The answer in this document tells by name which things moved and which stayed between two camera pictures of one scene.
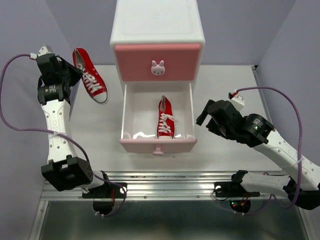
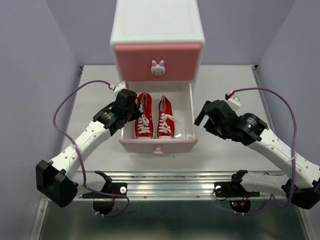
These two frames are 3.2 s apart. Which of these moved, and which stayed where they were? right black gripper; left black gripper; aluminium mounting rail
Moved: left black gripper
Stayed: aluminium mounting rail; right black gripper
